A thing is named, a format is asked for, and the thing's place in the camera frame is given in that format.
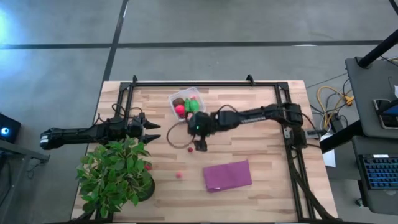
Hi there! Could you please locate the grey side desk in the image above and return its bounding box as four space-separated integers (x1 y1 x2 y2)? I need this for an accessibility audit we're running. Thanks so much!
345 56 398 139

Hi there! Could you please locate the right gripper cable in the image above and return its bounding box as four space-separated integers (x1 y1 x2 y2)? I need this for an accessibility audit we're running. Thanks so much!
166 119 196 149

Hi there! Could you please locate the green leafy plant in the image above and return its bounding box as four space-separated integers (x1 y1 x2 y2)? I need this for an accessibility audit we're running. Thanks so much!
75 136 153 219

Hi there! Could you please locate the black desk support bar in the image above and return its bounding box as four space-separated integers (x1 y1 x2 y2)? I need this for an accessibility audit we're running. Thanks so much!
319 119 363 154

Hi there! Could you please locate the yellow cable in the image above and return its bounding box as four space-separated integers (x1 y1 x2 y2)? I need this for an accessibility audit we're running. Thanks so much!
316 85 355 130

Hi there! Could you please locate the black device with blue light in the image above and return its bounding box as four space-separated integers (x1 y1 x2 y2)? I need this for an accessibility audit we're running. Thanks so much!
0 113 22 144

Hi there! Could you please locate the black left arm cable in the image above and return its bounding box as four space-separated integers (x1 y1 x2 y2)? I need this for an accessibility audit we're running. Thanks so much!
110 102 144 119

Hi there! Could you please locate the black backlit keyboard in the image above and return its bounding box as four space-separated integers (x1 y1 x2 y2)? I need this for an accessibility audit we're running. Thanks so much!
357 154 398 190

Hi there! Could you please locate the clear plastic tupperware container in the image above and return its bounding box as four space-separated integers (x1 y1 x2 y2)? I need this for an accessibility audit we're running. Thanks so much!
168 86 208 122

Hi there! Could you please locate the grey metal stand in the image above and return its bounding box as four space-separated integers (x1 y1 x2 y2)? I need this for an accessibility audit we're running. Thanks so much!
0 139 50 224

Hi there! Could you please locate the black pole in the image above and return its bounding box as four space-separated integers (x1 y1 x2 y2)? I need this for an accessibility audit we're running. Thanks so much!
356 29 398 69

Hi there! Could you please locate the smartphone on desk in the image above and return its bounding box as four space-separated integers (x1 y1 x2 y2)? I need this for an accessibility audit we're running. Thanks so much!
373 98 398 130

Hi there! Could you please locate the purple folded cloth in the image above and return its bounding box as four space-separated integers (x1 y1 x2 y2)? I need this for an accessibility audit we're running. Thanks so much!
202 159 253 193

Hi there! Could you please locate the black metal table frame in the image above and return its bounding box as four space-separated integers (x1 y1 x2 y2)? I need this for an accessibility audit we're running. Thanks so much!
115 74 340 223

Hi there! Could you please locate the white paper sheet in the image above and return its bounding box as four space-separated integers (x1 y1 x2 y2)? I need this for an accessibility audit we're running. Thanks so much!
320 133 337 168

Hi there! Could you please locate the black power adapter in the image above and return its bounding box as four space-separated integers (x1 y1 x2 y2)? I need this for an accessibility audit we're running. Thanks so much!
329 114 345 133

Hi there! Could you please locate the black plant pot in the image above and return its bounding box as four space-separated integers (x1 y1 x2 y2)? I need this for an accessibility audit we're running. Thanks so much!
136 175 156 202

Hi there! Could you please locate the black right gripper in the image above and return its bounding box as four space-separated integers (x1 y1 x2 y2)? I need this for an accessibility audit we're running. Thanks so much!
185 110 218 152

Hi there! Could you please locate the big red round toy fruit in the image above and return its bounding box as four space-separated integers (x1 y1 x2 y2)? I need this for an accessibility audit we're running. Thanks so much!
174 104 187 118

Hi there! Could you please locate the grey keyboard desk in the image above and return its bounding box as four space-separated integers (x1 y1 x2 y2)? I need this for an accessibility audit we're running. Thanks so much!
351 135 398 216

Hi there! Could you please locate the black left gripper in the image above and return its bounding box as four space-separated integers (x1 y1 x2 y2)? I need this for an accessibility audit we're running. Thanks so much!
126 112 162 144

